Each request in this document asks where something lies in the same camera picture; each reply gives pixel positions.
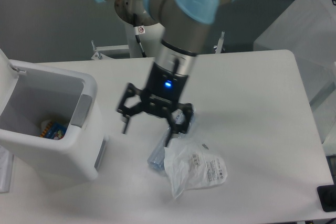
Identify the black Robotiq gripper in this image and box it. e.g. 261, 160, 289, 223
117, 61, 195, 147

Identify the white push-lid trash can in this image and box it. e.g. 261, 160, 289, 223
1, 54, 108, 182

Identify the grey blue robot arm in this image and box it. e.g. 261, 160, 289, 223
97, 0, 234, 135

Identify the clear plastic water bottle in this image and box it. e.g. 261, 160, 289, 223
147, 111, 195, 173

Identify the crumpled white plastic bag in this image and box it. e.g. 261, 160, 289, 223
164, 138, 228, 199

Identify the colourful snack packet in bin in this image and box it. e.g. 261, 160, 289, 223
39, 121, 67, 140

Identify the clear plastic sheet left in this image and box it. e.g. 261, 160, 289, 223
1, 146, 14, 193

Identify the white box with lettering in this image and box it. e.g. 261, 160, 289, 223
253, 0, 335, 100

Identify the black device at table edge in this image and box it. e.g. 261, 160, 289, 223
317, 185, 335, 212

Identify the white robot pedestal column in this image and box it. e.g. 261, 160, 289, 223
124, 23, 165, 58

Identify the white metal base frame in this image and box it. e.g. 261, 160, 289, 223
91, 31, 225, 60

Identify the black cable on pedestal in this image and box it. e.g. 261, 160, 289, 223
132, 14, 147, 58

